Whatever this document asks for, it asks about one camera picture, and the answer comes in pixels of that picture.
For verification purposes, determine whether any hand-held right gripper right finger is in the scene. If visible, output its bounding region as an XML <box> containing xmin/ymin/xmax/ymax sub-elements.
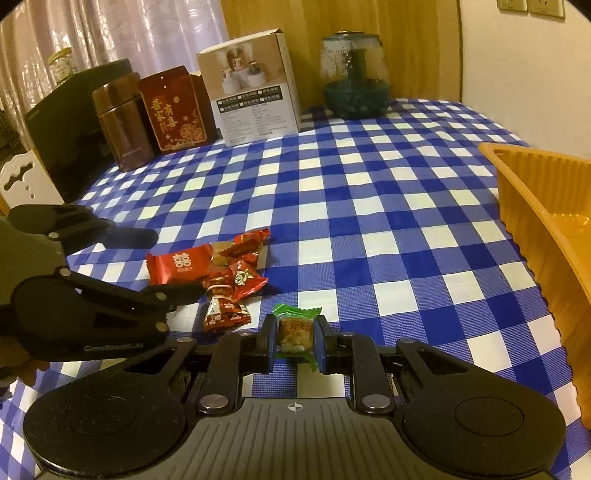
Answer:
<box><xmin>313</xmin><ymin>315</ymin><xmax>468</xmax><ymax>415</ymax></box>

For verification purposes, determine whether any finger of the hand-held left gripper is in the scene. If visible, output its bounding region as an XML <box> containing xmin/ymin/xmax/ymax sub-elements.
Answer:
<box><xmin>9</xmin><ymin>204</ymin><xmax>160</xmax><ymax>254</ymax></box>
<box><xmin>54</xmin><ymin>267</ymin><xmax>206</xmax><ymax>315</ymax></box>

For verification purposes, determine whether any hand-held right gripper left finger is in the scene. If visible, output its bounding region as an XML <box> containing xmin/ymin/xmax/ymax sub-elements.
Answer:
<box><xmin>122</xmin><ymin>315</ymin><xmax>279</xmax><ymax>415</ymax></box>

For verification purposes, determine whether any green-wrapped tan candy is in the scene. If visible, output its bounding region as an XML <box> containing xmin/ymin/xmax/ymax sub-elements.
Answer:
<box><xmin>271</xmin><ymin>302</ymin><xmax>323</xmax><ymax>372</ymax></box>

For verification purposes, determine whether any red packet with white symbol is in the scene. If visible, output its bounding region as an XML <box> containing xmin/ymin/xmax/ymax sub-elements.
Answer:
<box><xmin>146</xmin><ymin>244</ymin><xmax>214</xmax><ymax>288</ymax></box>

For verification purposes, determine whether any red twist-wrapped candy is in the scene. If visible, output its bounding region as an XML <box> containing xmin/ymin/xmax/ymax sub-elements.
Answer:
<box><xmin>223</xmin><ymin>228</ymin><xmax>271</xmax><ymax>260</ymax></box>

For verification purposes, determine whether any orange plastic tray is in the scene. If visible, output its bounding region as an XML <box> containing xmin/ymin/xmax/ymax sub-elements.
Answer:
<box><xmin>478</xmin><ymin>142</ymin><xmax>591</xmax><ymax>432</ymax></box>

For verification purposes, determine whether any person's left hand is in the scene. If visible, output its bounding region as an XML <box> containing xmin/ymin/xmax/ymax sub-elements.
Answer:
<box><xmin>0</xmin><ymin>337</ymin><xmax>47</xmax><ymax>386</ymax></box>

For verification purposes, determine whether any small red white-printed candy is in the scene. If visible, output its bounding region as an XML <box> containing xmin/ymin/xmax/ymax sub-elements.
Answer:
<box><xmin>202</xmin><ymin>283</ymin><xmax>251</xmax><ymax>331</ymax></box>

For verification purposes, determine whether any red candy with cartoon face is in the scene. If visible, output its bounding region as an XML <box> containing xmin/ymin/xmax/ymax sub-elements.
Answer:
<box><xmin>228</xmin><ymin>260</ymin><xmax>269</xmax><ymax>302</ymax></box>

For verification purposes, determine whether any brown tin canister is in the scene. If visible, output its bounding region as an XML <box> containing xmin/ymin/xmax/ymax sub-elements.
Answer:
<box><xmin>91</xmin><ymin>73</ymin><xmax>154</xmax><ymax>173</ymax></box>

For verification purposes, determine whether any white chair back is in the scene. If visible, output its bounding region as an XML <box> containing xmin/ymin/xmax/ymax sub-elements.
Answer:
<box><xmin>0</xmin><ymin>150</ymin><xmax>65</xmax><ymax>217</ymax></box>

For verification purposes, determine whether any black glossy box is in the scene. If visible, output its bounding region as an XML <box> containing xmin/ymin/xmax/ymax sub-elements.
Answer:
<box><xmin>24</xmin><ymin>59</ymin><xmax>141</xmax><ymax>204</ymax></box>

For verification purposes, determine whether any red gold-printed tin box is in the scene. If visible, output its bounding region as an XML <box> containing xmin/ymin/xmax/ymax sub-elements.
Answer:
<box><xmin>137</xmin><ymin>65</ymin><xmax>219</xmax><ymax>156</ymax></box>

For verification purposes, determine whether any blue white checkered tablecloth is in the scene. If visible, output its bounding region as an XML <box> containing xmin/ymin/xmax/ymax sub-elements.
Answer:
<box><xmin>0</xmin><ymin>98</ymin><xmax>591</xmax><ymax>480</ymax></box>

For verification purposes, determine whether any dark shelf rack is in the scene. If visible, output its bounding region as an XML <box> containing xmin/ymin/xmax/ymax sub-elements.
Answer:
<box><xmin>0</xmin><ymin>106</ymin><xmax>26</xmax><ymax>155</ymax></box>

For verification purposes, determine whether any white cardboard box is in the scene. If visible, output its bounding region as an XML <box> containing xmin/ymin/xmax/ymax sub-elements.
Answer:
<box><xmin>196</xmin><ymin>28</ymin><xmax>302</xmax><ymax>147</ymax></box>

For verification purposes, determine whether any small labelled glass jar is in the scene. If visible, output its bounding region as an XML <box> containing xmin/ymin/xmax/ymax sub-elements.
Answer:
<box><xmin>47</xmin><ymin>47</ymin><xmax>75</xmax><ymax>86</ymax></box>

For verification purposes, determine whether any pale sheer curtain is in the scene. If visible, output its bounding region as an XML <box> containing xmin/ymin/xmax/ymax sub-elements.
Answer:
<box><xmin>0</xmin><ymin>0</ymin><xmax>229</xmax><ymax>139</ymax></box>

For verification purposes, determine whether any green glass jar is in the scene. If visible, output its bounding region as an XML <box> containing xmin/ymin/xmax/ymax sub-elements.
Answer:
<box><xmin>320</xmin><ymin>31</ymin><xmax>392</xmax><ymax>120</ymax></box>

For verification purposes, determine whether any wooden cabinet panel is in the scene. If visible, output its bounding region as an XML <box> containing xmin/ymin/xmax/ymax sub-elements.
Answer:
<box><xmin>221</xmin><ymin>0</ymin><xmax>462</xmax><ymax>116</ymax></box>

